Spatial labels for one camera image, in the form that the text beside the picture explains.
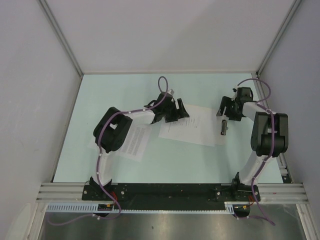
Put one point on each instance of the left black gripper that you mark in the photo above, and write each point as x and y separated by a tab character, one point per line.
177	113

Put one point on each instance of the right aluminium side rail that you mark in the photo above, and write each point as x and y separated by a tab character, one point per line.
264	92

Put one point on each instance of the white dense text sheet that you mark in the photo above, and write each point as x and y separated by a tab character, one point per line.
134	146

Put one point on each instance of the white folder with clip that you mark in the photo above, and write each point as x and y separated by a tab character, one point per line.
220	125

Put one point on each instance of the left aluminium corner post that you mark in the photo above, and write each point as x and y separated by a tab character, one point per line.
49	15

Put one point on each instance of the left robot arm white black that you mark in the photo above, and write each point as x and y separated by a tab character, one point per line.
114	127

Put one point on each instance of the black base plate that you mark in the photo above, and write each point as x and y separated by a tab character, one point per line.
214	191

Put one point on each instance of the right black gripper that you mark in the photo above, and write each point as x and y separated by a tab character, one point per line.
226	101

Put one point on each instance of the aluminium front rail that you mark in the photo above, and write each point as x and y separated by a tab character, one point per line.
270	193

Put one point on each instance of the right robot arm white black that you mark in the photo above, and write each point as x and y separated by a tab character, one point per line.
269	136

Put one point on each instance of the white signature form sheet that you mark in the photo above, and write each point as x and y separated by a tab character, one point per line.
180	130

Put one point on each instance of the aluminium corner post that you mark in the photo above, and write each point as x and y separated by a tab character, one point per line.
49	15
279	34

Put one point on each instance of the metal folder clip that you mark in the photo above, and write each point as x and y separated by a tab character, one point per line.
224	127

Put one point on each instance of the white slotted cable duct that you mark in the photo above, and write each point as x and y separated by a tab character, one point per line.
96	208

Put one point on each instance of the right aluminium corner post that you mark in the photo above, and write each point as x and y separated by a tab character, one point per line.
279	34

